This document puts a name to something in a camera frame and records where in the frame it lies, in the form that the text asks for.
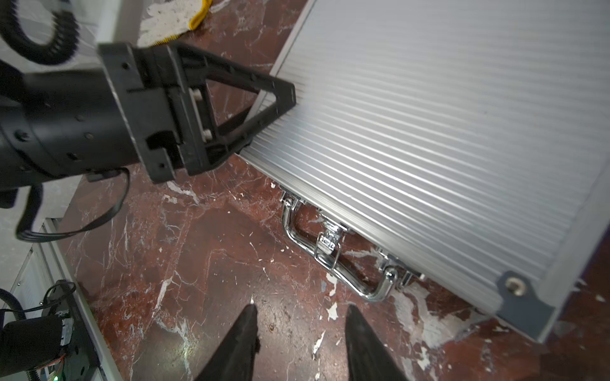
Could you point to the silver aluminium poker case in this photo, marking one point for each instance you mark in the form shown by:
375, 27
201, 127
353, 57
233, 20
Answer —
468, 139

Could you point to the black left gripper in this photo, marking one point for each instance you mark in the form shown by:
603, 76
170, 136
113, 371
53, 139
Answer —
151, 87

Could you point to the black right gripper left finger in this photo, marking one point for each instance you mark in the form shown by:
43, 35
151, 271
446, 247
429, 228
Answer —
235, 357

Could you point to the white work glove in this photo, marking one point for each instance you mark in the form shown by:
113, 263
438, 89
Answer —
168, 21

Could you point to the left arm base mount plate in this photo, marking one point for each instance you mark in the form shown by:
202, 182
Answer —
77, 357

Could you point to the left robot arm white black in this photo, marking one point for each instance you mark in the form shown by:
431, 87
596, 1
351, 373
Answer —
58, 124

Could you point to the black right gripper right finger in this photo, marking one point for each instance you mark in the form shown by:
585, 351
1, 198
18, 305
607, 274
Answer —
367, 357

